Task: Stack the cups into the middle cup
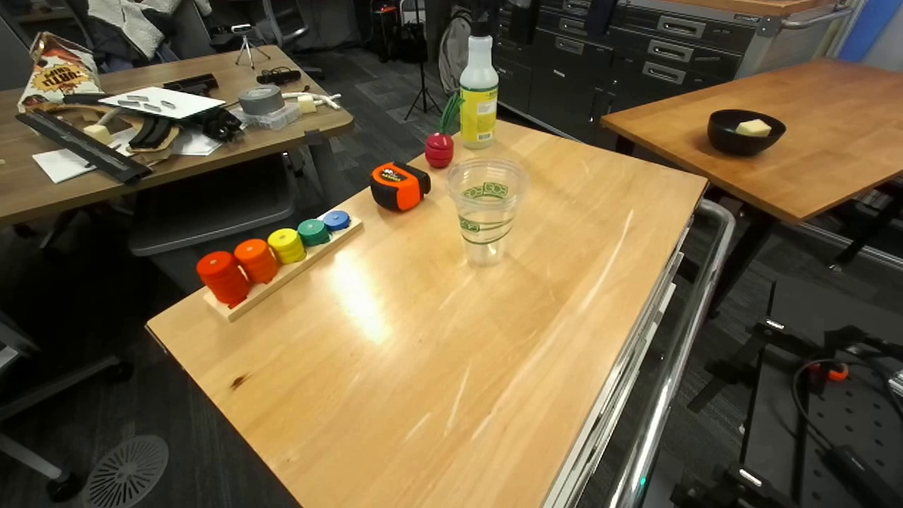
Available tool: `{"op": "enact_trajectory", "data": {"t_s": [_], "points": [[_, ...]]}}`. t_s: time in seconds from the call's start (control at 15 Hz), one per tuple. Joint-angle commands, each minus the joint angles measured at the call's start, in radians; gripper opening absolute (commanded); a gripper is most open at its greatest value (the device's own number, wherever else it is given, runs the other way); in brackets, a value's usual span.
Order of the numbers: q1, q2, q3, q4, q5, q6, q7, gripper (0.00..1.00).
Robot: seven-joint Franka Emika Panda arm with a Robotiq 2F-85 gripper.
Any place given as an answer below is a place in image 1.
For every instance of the clear plastic cup green band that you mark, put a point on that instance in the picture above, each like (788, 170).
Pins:
(485, 251)
(485, 193)
(485, 225)

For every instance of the red toy pepper green stem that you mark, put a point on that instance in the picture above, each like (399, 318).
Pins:
(439, 153)

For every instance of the blue toy cylinder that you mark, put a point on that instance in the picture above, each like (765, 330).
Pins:
(338, 221)

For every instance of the colourful toy blocks row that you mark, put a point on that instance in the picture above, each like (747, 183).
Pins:
(327, 246)

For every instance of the green toy cylinder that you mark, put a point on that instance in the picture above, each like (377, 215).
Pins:
(314, 231)

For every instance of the yellow label spray bottle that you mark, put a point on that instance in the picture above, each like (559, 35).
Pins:
(479, 103)

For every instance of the yellow toy cylinder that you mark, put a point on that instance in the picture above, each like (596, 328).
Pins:
(287, 246)

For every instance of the orange toy cylinder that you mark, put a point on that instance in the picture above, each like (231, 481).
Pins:
(256, 259)

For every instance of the standing fan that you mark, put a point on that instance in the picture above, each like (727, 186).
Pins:
(452, 43)

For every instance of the red toy cylinder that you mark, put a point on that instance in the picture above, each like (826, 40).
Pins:
(225, 276)

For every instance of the metal tool cart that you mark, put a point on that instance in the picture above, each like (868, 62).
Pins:
(612, 424)

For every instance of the grey tape roll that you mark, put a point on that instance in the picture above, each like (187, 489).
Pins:
(260, 100)

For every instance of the black tool chest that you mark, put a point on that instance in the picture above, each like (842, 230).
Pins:
(602, 56)

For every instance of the dark mesh office chair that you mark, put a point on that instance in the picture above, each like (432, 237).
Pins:
(207, 211)

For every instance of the black remote control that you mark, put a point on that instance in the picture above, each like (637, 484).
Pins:
(280, 73)

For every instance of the black bowl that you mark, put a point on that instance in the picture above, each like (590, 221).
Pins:
(747, 139)

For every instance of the black flat case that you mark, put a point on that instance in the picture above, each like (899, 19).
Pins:
(187, 83)

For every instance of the pale yellow food piece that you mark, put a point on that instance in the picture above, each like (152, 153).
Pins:
(751, 128)

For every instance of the white printed papers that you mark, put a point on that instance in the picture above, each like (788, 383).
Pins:
(159, 103)

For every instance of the long black bar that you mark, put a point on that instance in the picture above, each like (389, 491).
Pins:
(85, 143)

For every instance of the square wooden table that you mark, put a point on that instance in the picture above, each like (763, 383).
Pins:
(827, 170)

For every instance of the black office chair base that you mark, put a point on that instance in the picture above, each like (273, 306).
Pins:
(123, 469)

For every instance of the white cloth jacket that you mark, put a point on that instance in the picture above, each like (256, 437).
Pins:
(132, 23)

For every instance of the white paper sheet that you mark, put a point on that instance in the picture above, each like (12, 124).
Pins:
(61, 165)

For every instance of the colourful snack bag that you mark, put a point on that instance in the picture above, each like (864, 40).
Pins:
(57, 79)

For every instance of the wooden office desk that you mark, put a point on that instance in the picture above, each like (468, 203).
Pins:
(18, 186)

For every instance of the grey perforated breadboard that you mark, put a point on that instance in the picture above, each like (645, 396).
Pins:
(864, 431)

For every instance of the small camera tripod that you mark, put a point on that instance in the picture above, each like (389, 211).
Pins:
(243, 43)

